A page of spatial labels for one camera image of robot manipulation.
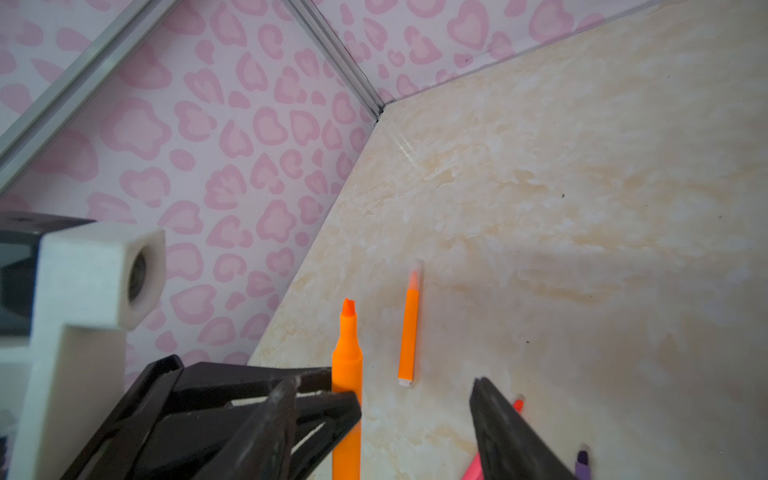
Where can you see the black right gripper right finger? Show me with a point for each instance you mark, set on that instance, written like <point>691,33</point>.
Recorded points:
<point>508,447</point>

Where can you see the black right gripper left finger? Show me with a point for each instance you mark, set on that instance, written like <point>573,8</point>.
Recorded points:
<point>261,447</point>

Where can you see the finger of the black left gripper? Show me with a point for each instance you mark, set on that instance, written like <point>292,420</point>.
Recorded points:
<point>123,409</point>
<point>240,422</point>

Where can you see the orange highlighter pen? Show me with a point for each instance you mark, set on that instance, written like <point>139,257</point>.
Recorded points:
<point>406,369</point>
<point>347,376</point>

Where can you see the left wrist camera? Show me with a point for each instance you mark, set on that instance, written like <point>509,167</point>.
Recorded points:
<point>71,291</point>

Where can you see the diagonal aluminium frame bar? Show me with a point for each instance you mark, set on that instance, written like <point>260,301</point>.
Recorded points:
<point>54,109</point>

